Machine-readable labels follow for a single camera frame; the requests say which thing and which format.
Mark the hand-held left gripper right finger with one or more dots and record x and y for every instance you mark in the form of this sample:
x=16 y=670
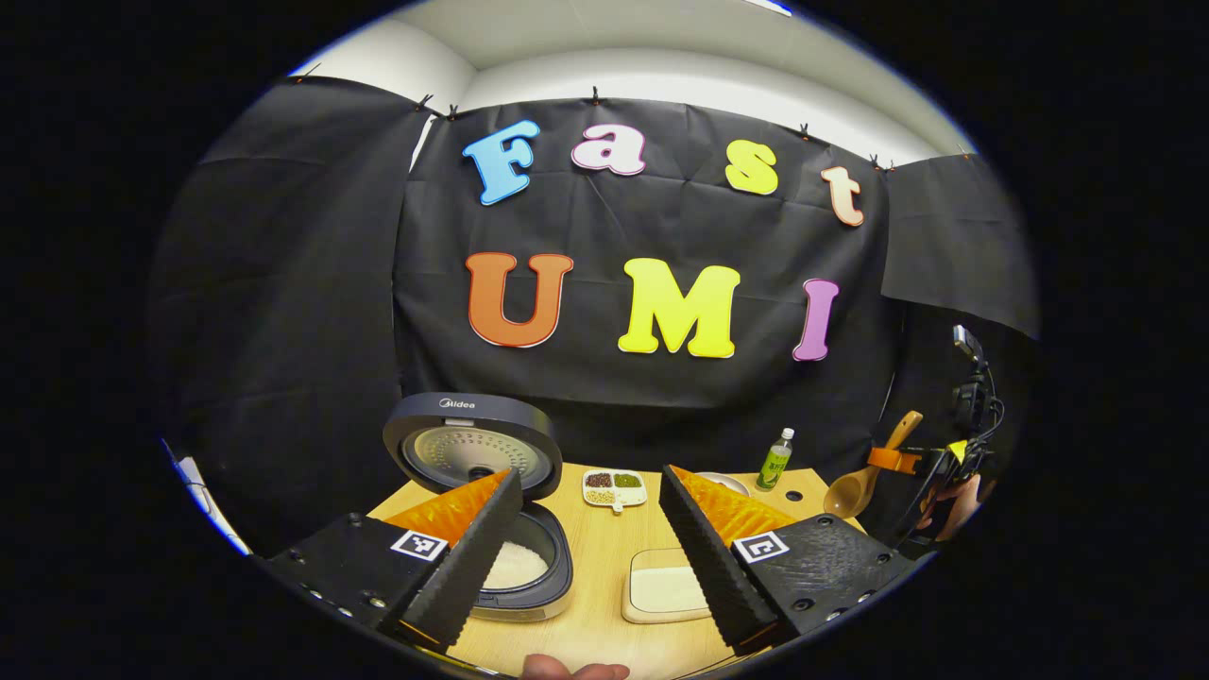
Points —
x=718 y=567

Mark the green label drink bottle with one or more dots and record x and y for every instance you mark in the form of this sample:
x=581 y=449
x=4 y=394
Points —
x=776 y=467

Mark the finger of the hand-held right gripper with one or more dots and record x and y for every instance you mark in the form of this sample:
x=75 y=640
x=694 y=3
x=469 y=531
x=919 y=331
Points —
x=893 y=460

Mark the ceiling light panel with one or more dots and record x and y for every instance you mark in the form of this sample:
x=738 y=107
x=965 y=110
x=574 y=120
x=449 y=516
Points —
x=770 y=7

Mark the wooden spoon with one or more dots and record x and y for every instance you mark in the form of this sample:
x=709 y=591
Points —
x=845 y=496

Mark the clear tray of white rice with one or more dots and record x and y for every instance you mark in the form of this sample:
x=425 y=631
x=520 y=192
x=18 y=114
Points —
x=661 y=587

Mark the white divided dish of beans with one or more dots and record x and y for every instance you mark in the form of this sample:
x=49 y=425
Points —
x=614 y=493

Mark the black silver rice cooker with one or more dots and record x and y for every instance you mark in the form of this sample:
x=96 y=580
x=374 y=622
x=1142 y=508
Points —
x=472 y=416

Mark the white round plate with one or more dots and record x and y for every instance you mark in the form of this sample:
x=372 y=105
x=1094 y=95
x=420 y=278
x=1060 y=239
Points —
x=723 y=480

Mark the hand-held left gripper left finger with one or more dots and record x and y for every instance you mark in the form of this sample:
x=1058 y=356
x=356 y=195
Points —
x=472 y=567

